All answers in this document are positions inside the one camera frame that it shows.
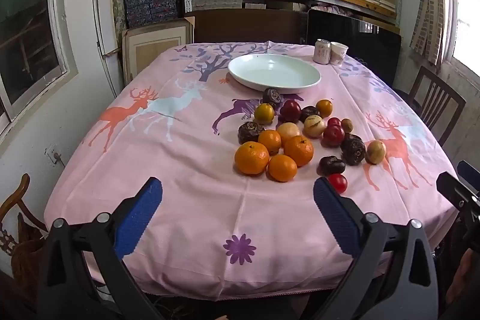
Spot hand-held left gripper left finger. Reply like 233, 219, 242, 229
37, 177, 164, 320

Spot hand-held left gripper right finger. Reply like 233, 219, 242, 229
313, 177, 439, 320

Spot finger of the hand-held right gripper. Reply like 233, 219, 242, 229
436, 171, 480, 210
457, 160, 480, 189

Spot mandarin orange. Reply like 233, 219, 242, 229
266, 154, 298, 183
235, 141, 270, 175
257, 130, 282, 155
284, 135, 314, 168

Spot dark red plum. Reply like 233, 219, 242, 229
322, 125, 346, 147
280, 100, 302, 123

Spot small yellow-orange citrus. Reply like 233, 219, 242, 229
254, 103, 275, 125

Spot white oval plate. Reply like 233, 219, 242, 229
227, 54, 322, 91

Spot pink deer print tablecloth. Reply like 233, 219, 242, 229
44, 42, 460, 302

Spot dark wooden slat chair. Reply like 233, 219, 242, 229
407, 66, 467, 147

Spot striped pale yellow pepino melon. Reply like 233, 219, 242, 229
303, 115, 325, 138

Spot smooth round orange citrus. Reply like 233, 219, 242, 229
316, 99, 334, 118

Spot carved wooden chair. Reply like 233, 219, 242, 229
0, 174, 49, 285

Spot bright window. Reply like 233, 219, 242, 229
437, 0, 480, 71

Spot white paper cup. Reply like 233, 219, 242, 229
329, 42, 349, 66

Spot pale drink can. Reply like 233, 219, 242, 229
313, 39, 331, 64

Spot cardboard framed board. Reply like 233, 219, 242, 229
122, 17, 196, 84

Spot brick pattern curtain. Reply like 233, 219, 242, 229
410, 0, 451, 66

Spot white leaning boards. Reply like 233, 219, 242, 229
92, 0, 126, 97

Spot white framed window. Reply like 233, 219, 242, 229
0, 0, 79, 129

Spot stack of blue floral boxes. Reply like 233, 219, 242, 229
124, 0, 181, 29

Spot dark brown wooden board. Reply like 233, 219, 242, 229
185, 9, 309, 44

